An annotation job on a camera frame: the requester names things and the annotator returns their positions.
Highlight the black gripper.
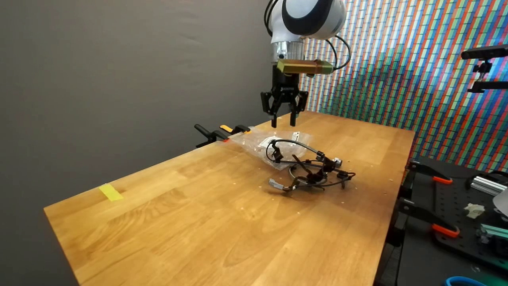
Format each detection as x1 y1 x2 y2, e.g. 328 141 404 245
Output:
261 63 309 129

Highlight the clear plastic bag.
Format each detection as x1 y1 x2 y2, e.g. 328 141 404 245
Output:
234 130 317 170

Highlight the black cable harness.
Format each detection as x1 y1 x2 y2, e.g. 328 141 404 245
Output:
263 136 358 195

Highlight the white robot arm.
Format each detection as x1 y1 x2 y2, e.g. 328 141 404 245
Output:
261 0 352 125

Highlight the yellow black clamp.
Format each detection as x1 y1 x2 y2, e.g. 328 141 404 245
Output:
220 124 252 135

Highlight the black clamp on table edge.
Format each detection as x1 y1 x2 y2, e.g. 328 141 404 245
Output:
194 124 229 148

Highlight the black clamp front table edge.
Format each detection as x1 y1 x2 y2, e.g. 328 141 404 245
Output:
409 160 455 186

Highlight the yellow tape on table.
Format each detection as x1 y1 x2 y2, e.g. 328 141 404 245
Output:
101 184 123 202

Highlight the black perforated cart top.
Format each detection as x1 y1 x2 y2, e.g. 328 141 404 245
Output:
396 159 508 286

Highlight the white cloth on cart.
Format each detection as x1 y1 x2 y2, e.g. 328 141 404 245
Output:
466 203 487 219

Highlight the blue tool on cart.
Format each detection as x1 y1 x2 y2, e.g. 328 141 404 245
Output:
444 275 487 286

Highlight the gold wrist camera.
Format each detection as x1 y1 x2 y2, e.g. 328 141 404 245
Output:
277 59 336 75

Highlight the black clamp orange handle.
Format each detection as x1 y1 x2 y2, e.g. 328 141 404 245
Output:
398 198 461 238

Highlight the camera mount arm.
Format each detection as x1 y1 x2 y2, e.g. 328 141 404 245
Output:
461 44 508 92

